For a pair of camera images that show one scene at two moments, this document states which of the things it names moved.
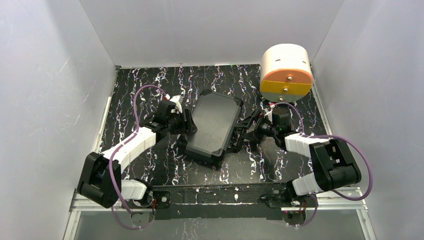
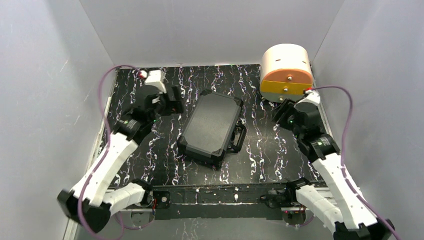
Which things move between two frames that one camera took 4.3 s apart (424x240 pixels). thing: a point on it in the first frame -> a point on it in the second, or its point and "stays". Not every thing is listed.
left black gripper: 185,121 -> 173,101
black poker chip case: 215,115 stays
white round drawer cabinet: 286,73 stays
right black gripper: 251,129 -> 282,112
